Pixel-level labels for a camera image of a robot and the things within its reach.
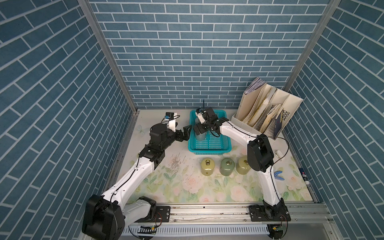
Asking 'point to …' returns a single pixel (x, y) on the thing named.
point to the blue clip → (277, 177)
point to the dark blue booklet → (278, 124)
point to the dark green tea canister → (227, 166)
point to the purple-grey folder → (255, 83)
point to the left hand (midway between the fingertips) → (188, 125)
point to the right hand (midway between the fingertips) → (200, 125)
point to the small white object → (278, 154)
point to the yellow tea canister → (207, 166)
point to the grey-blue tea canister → (201, 137)
